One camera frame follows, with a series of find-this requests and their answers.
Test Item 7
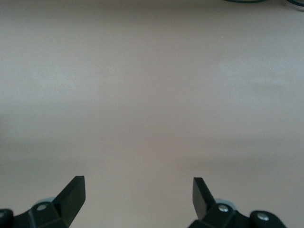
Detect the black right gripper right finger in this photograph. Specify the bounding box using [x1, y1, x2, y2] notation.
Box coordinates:
[189, 177, 285, 228]

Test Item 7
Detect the dark teal object at edge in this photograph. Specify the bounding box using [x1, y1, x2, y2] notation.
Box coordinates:
[222, 0, 267, 4]

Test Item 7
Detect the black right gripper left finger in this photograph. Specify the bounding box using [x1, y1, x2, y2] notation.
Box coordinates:
[0, 175, 86, 228]

